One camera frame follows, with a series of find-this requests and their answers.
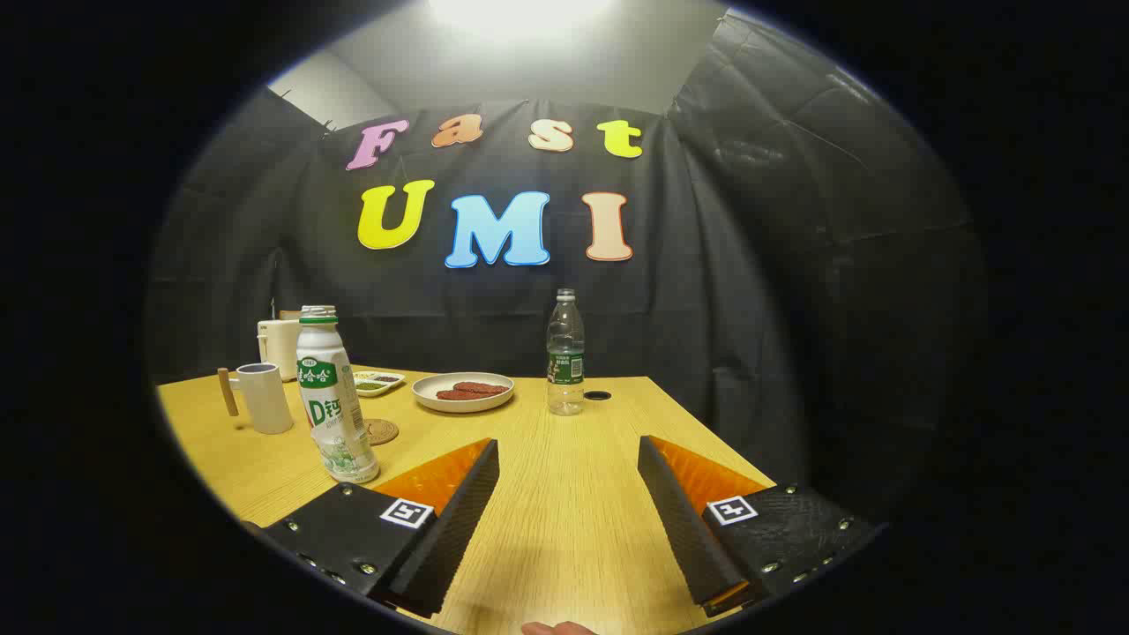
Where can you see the cream toaster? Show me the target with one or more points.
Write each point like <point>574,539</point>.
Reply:
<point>278,346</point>

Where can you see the white round plate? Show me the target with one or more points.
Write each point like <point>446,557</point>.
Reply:
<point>427,395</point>

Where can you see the red-brown meat piece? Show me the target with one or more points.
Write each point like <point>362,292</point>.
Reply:
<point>459,395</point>
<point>483,387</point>

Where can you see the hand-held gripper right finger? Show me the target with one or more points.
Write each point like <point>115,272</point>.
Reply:
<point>679,520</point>

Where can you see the round cork coaster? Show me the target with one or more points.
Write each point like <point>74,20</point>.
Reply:
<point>385,432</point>

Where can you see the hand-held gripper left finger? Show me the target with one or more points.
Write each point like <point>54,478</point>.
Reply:
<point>459,520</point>

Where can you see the white juice bottle green label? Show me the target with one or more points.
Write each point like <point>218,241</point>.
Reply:
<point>331,414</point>

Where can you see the clear plastic water bottle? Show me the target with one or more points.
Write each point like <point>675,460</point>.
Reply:
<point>565,366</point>

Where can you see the black backdrop cloth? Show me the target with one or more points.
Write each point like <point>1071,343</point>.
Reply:
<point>706,309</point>

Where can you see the wooden table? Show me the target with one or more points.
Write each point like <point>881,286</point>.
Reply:
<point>564,494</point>

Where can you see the white divided bean dish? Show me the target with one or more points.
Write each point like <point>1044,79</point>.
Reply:
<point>377,383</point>

